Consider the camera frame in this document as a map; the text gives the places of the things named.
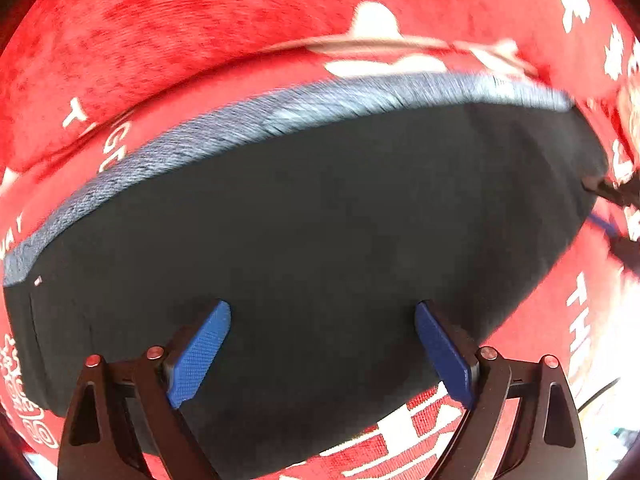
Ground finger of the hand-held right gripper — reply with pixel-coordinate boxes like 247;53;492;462
584;176;628;207
589;212;640;276

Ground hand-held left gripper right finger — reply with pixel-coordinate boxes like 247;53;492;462
414;300;588;480

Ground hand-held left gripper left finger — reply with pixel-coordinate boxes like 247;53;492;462
57;300;232;480

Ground dark pants with blue waistband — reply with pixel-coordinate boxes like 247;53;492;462
2;74;608;466

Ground red printed tablecloth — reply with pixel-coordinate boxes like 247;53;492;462
0;35;640;480

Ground red printed sofa backrest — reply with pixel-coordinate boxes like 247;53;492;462
0;0;640;181

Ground black cable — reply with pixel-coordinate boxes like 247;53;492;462
579;381;622;412

